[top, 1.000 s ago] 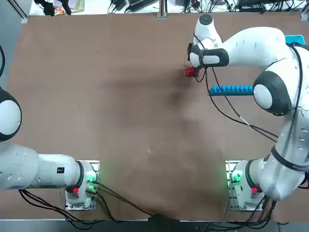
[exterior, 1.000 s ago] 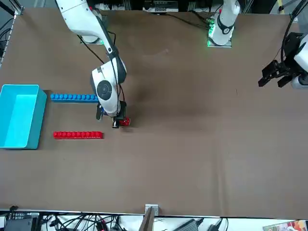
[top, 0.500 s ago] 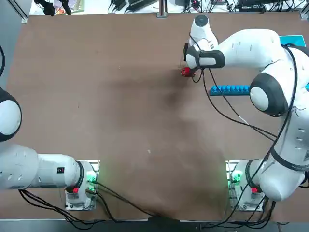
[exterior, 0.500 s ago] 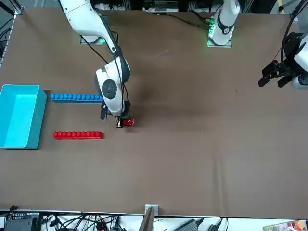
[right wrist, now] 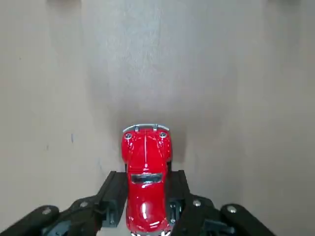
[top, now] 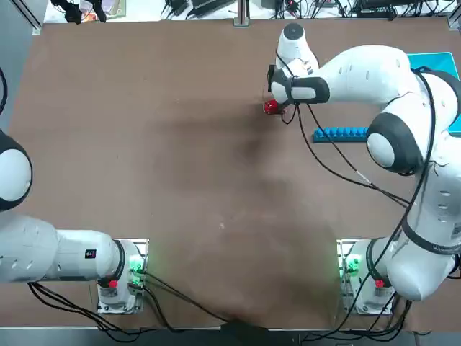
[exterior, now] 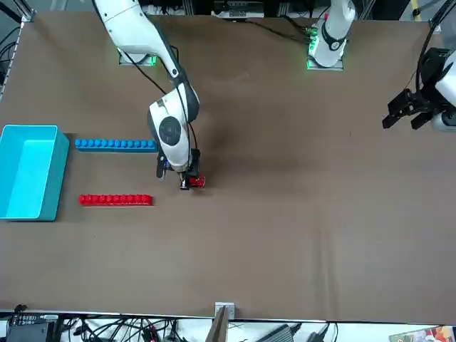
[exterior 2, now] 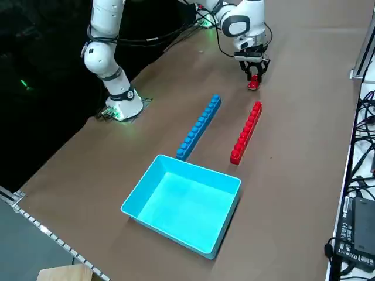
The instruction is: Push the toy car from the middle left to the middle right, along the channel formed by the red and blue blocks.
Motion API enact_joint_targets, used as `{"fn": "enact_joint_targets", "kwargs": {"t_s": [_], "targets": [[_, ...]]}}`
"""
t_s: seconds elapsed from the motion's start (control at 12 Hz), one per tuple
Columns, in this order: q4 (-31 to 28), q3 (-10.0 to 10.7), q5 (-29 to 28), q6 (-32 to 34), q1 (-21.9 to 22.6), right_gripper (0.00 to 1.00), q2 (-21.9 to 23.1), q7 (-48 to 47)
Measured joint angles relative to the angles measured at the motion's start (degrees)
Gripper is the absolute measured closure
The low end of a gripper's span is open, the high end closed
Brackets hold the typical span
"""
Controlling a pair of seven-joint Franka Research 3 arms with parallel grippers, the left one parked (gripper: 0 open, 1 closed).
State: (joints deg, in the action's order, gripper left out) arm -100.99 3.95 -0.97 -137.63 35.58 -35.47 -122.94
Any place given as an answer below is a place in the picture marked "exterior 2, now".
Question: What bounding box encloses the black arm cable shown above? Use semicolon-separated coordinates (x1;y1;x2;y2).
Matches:
216;17;240;58
262;22;274;59

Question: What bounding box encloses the aluminium table edge rail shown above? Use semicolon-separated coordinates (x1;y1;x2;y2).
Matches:
0;184;111;281

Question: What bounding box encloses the aluminium frame rail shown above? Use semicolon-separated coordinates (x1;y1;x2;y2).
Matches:
350;17;375;81

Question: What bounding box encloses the red toy block row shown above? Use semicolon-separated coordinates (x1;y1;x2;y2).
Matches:
230;101;264;166

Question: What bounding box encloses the light wooden board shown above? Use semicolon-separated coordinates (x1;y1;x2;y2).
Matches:
36;263;94;281

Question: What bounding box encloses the cyan plastic bin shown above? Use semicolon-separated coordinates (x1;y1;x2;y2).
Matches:
120;154;242;261

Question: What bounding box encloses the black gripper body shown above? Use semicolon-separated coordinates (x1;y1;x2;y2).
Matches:
234;44;266;64

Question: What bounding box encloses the red toy car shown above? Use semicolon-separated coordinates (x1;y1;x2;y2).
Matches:
247;74;261;91

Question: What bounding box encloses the blue toy block row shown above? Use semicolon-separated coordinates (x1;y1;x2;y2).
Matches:
175;93;223;162

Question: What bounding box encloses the black base cable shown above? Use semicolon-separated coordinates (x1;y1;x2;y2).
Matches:
87;22;212;47

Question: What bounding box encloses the black power adapter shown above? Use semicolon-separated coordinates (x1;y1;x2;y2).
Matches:
333;196;375;266

